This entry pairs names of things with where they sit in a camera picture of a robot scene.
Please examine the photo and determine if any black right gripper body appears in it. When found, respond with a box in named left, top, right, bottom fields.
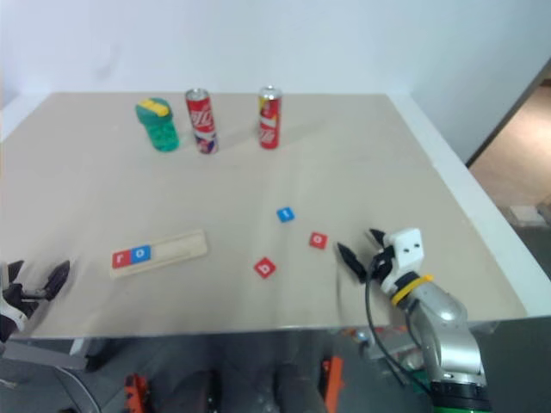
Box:
left=368, top=245, right=397, bottom=281

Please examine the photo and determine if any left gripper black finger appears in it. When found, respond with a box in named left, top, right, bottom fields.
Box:
left=43, top=259, right=71, bottom=303
left=7, top=259, right=26, bottom=286

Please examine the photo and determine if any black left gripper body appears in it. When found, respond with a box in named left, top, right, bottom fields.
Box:
left=1, top=281, right=48, bottom=320

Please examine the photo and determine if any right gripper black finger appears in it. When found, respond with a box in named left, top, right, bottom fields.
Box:
left=368, top=228, right=387, bottom=252
left=337, top=243, right=369, bottom=284

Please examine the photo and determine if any red letter tile b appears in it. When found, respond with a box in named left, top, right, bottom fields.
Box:
left=252, top=256, right=277, bottom=280

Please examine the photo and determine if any light wooden letter tray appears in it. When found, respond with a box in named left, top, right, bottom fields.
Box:
left=109, top=229, right=209, bottom=280

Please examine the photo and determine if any yellow band on right wrist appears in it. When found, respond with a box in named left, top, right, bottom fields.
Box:
left=390, top=274, right=434, bottom=307

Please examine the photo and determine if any grey bar under table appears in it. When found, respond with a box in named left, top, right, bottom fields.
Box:
left=0, top=338, right=89, bottom=371

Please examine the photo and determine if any grey curved tube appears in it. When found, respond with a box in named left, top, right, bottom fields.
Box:
left=54, top=367, right=104, bottom=413

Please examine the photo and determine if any orange black clamp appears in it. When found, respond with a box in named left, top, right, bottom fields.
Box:
left=123, top=372, right=152, bottom=413
left=321, top=355, right=346, bottom=413

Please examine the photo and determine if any small cardboard box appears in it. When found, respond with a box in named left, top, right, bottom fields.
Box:
left=510, top=205, right=544, bottom=225

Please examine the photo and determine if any red cola can yellow top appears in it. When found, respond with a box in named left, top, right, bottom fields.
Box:
left=257, top=85, right=283, bottom=151

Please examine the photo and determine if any green bottle with yellow lid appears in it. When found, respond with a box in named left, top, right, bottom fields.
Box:
left=135, top=97, right=180, bottom=153

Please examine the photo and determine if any red cola can purple base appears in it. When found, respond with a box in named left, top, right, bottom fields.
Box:
left=184, top=88, right=220, bottom=155

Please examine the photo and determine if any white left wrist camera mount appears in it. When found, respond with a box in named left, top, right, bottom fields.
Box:
left=0, top=262, right=29, bottom=333

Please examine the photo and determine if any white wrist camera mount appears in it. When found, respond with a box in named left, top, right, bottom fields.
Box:
left=0, top=262, right=29, bottom=333
left=378, top=227, right=425, bottom=299

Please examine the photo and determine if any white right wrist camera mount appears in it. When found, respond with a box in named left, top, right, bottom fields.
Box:
left=378, top=227, right=425, bottom=299

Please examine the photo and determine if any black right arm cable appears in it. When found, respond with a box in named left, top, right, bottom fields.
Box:
left=364, top=262, right=434, bottom=395

